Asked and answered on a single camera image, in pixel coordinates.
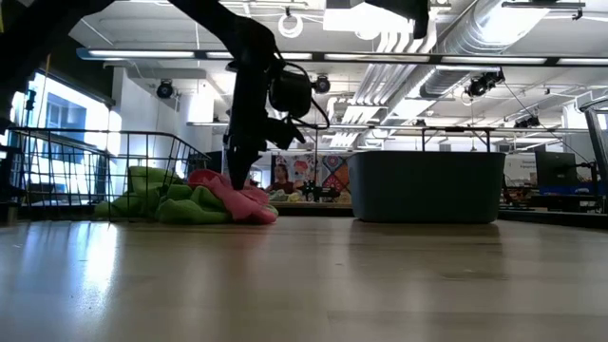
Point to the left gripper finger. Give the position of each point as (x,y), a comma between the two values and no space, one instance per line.
(242,166)

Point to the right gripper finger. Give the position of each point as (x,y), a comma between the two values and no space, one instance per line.
(422,24)

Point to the pink microfiber towel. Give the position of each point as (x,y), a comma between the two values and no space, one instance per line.
(237,204)

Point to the green microfiber towel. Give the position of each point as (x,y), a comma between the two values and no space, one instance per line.
(190,211)
(142,190)

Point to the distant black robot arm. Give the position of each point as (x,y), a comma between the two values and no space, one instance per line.
(316,192)

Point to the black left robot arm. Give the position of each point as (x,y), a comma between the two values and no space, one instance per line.
(247,38)

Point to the person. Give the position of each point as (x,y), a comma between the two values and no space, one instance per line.
(283,183)

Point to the overhead LED light bar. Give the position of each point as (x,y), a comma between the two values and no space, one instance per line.
(475,59)

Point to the black round ceiling spotlight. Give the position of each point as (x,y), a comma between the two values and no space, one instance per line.
(323,84)
(165,89)

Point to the colourful patchwork banner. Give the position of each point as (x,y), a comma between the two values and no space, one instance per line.
(335,183)

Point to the grey-blue plastic bin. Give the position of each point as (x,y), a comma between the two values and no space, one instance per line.
(427,187)

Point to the black monitor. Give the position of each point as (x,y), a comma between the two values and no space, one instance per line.
(556,168)

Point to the silver ventilation duct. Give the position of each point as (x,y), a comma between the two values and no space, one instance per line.
(475,28)

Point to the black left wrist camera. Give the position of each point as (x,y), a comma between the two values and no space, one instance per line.
(290,92)

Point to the black metal background frame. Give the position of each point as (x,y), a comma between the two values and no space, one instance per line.
(316,142)
(456,128)

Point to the black aluminium table frame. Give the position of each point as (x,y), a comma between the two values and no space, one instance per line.
(313,209)

